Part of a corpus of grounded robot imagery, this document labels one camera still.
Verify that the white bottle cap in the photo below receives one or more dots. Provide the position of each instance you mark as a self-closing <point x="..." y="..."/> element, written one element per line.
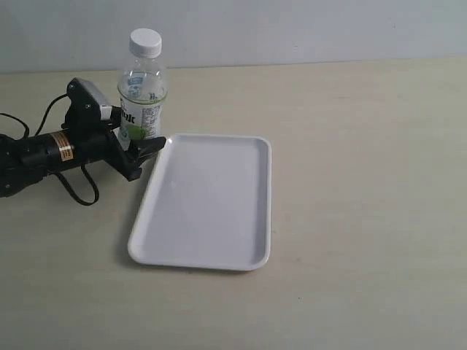
<point x="145" y="43"/>

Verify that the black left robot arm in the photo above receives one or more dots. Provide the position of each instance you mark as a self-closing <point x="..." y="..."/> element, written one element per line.
<point x="29" y="159"/>

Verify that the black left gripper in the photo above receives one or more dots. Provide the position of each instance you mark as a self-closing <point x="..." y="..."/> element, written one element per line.
<point x="94" y="139"/>

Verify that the white rectangular plastic tray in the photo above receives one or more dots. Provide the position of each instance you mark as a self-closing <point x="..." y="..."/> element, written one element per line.
<point x="207" y="205"/>

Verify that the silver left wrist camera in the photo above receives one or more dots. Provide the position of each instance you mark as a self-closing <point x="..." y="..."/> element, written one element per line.
<point x="97" y="99"/>

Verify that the clear Gatorade plastic bottle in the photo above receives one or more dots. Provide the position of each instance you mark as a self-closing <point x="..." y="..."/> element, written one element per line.
<point x="143" y="88"/>

